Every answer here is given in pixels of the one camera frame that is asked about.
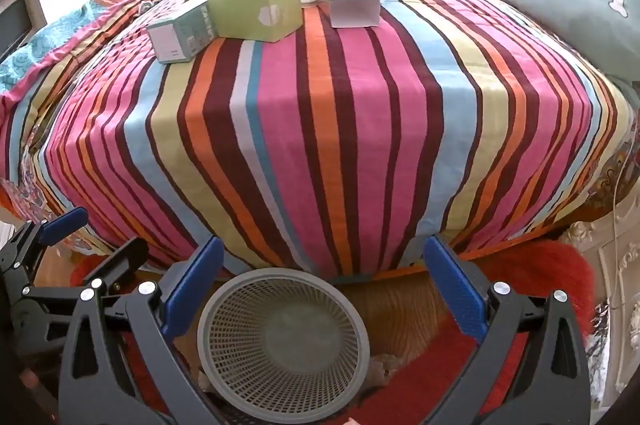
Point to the dark screen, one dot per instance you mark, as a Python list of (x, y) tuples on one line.
[(12, 22)]

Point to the red fluffy rug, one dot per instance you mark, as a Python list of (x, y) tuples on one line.
[(560, 275)]

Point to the grey mesh waste basket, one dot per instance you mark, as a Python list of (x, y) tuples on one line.
[(285, 355)]

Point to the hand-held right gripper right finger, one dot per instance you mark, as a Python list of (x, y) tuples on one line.
[(457, 290)]

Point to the crumpled white tissue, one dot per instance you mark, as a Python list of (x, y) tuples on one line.
[(385, 362)]

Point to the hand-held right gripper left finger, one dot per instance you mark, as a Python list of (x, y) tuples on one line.
[(195, 290)]

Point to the patterned bed sheet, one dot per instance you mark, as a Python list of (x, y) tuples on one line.
[(612, 177)]

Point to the green cardboard box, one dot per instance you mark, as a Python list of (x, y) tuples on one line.
[(250, 10)]

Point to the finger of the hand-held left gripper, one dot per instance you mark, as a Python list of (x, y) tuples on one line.
[(125, 260), (65, 225)]

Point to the small teal white box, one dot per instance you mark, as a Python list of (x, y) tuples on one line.
[(172, 40)]

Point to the striped bedspread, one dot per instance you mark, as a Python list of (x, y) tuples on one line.
[(325, 130)]

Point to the folded orange floral quilt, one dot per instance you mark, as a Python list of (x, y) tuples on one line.
[(50, 40)]

